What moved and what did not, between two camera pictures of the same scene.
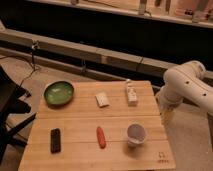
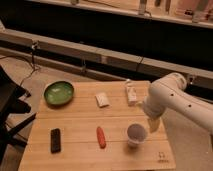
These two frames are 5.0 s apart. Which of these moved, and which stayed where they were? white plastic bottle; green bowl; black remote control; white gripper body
Moved: white gripper body
Stayed: green bowl; white plastic bottle; black remote control
